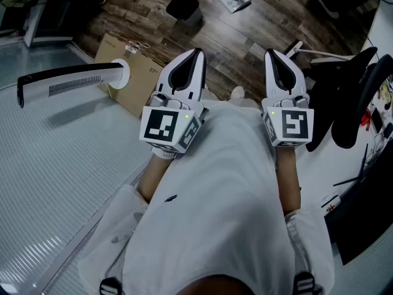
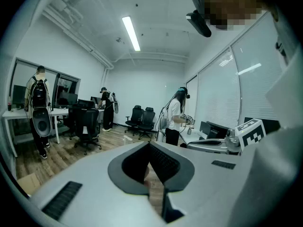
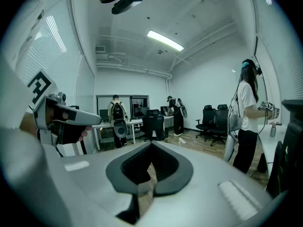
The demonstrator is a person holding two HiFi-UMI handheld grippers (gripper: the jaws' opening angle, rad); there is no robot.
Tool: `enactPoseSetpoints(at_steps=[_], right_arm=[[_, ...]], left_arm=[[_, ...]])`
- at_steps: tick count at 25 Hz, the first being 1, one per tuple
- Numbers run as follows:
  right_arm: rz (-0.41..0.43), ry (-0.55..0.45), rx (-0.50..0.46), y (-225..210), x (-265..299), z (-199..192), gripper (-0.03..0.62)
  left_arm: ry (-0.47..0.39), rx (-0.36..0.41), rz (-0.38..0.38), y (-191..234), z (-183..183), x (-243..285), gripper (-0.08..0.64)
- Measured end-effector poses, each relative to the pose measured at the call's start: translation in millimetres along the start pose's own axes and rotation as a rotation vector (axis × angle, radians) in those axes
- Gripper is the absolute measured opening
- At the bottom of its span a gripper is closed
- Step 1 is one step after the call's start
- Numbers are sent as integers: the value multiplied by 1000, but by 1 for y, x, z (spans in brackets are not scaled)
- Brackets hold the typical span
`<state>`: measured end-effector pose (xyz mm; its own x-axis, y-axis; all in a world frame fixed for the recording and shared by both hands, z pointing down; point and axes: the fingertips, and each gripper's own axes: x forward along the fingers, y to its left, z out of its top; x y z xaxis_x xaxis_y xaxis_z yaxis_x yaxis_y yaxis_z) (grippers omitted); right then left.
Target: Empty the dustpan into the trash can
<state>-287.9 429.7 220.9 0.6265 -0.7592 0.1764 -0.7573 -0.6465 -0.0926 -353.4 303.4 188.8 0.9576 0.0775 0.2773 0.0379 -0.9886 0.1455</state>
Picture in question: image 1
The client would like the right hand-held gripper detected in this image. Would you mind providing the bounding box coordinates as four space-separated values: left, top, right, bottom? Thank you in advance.
261 48 315 149

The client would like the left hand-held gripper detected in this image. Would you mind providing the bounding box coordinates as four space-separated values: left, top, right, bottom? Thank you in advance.
139 48 206 154

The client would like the black waste bin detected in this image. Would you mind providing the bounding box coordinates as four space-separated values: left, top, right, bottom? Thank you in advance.
165 0 204 27

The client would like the person's left forearm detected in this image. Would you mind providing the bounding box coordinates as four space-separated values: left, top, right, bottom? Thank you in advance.
136 152 173 205

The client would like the person's right forearm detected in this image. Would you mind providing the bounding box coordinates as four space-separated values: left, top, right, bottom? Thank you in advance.
275 146 302 215

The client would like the white shoe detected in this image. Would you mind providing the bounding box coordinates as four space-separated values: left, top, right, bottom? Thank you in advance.
230 85 246 101

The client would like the round white monitor stand base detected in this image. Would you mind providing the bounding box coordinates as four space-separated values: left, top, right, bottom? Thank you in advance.
109 58 131 90

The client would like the flat cardboard box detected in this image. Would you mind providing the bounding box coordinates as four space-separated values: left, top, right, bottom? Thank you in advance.
93 32 166 119

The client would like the black office chair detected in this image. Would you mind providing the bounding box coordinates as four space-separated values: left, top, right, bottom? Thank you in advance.
305 46 393 153

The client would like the small red object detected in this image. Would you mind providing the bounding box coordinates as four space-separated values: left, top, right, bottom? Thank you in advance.
360 108 373 129

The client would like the black phone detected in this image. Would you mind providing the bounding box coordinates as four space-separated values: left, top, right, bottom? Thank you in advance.
370 108 384 132

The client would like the person's white shirt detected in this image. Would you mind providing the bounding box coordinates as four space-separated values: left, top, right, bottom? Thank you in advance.
76 98 335 295

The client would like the curved computer monitor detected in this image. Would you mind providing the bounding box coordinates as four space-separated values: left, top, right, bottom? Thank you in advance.
17 61 125 109

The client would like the white patterned small box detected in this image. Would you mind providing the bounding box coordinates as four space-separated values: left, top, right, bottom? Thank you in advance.
320 194 342 217

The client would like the black desk mat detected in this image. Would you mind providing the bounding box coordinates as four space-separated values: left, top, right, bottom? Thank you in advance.
325 164 393 266

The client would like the white desk leg frame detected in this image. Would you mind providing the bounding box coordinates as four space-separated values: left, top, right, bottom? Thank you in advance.
282 40 352 64

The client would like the black backpack strap buckle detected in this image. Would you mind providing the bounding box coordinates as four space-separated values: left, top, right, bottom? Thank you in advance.
99 277 123 295
293 272 317 295

